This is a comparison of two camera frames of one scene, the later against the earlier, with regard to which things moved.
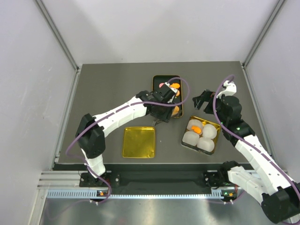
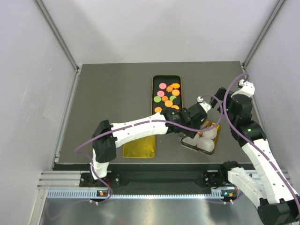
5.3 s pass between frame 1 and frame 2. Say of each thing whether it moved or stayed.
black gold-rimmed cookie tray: stayed
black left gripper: moved
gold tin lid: stayed
